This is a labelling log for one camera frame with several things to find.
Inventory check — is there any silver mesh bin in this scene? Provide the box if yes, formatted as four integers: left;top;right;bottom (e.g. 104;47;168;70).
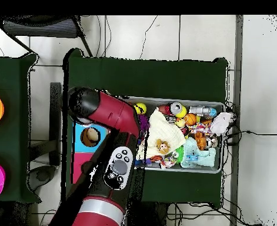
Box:
126;95;225;174

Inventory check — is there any wooden box with three holes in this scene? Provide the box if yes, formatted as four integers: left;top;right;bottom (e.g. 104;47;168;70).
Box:
71;121;111;184

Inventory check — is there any purple spiky ball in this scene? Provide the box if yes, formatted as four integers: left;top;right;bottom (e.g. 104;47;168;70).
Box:
139;114;151;131

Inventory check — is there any yellow ball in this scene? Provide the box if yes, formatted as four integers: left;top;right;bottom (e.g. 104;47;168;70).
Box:
134;102;148;115

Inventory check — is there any cream waffle cloth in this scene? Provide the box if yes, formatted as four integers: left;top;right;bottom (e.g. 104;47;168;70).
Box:
138;108;187;161

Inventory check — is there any brown monkey plush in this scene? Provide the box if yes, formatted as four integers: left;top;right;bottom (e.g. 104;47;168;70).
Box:
155;138;171;155

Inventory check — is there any black soda can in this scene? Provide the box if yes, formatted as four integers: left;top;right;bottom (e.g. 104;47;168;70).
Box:
169;101;183;115

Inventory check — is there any dark green table cloth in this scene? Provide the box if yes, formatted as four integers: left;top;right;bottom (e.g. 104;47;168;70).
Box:
0;52;41;204
62;48;228;208

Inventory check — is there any orange toy basketball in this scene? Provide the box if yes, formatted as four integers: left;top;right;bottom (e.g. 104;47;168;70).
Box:
183;113;198;127

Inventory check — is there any cloth with coloured dots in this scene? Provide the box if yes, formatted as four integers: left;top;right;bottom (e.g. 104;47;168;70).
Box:
187;122;214;137

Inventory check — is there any mint green cloth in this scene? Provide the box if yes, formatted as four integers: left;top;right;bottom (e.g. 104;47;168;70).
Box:
180;137;217;168

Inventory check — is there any black panel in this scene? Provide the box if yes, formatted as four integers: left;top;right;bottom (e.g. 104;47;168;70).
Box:
49;82;62;165

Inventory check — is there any black mesh chair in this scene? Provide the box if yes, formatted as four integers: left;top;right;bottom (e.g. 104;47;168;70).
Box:
0;15;94;58

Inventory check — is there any black cable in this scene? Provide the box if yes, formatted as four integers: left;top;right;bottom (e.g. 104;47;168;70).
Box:
225;129;277;139

